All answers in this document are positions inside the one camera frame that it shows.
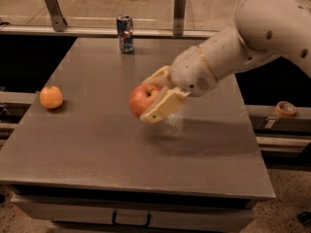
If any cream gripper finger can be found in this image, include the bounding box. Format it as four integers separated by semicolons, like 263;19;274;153
143;65;173;88
139;86;190;123

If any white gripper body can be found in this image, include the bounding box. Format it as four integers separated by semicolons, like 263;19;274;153
170;47;218;97

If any red apple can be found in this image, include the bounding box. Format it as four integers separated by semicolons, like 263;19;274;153
129;83;161;117

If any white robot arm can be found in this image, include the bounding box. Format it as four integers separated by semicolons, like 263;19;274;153
140;0;311;123

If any blue soda can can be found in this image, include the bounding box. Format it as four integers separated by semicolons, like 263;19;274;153
117;14;134;54

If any orange tape roll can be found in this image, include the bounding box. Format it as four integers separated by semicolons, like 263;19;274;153
275;101;296;118

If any orange fruit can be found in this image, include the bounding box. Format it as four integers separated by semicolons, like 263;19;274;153
39;86;63;109

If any middle metal rail bracket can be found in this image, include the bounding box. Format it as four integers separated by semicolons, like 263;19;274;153
173;0;186;36

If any metal rail bracket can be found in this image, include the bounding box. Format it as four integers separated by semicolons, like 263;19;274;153
173;0;186;36
44;0;67;32

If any left metal rail bracket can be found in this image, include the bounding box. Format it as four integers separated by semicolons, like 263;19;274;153
44;0;67;32

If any grey drawer with handle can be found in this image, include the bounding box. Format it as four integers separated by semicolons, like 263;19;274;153
12;195;254;233

